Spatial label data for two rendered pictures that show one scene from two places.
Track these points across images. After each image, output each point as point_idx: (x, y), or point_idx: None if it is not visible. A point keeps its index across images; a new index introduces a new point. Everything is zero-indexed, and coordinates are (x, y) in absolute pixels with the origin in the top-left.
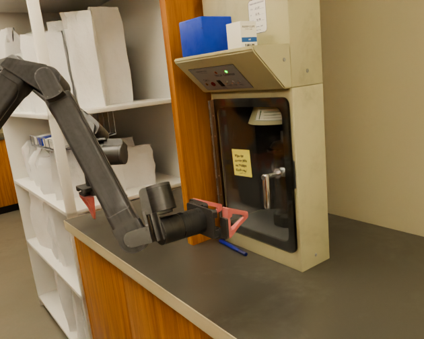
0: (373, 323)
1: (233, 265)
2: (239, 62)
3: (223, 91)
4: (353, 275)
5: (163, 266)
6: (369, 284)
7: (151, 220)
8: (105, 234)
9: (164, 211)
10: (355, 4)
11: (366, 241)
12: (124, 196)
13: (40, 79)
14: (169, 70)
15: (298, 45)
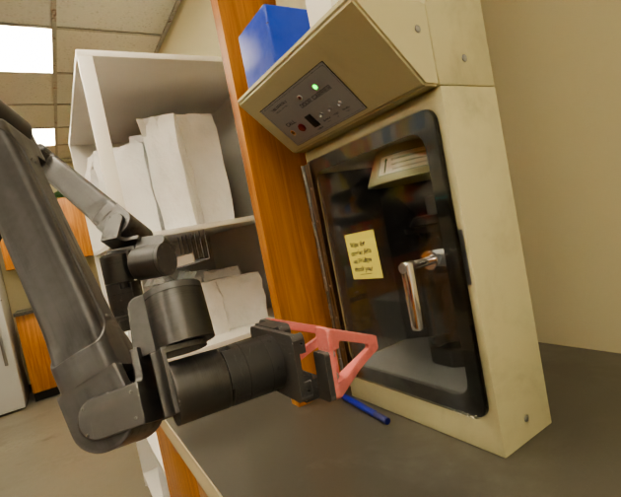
0: None
1: (366, 445)
2: (331, 49)
3: (322, 144)
4: None
5: (241, 452)
6: None
7: (153, 369)
8: None
9: (181, 345)
10: (518, 4)
11: (611, 384)
12: (97, 316)
13: None
14: (239, 127)
15: (442, 8)
